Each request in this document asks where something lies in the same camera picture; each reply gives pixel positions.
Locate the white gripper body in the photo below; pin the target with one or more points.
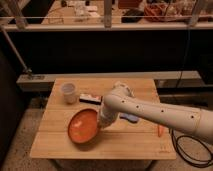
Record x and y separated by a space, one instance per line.
106 117

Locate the orange ceramic bowl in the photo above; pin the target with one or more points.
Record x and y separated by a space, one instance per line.
83 126

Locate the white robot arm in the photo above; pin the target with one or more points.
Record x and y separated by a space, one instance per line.
196 122

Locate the black and white eraser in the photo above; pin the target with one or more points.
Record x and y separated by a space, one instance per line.
89 98

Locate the blue cloth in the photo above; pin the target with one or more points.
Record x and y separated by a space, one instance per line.
129 117

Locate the wooden table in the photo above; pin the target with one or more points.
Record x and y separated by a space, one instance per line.
122 140

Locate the translucent plastic cup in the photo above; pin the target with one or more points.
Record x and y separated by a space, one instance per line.
69 93

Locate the orange carrot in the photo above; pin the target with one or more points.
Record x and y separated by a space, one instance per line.
160 130

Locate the grey metal rail frame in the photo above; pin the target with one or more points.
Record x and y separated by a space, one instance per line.
104 15

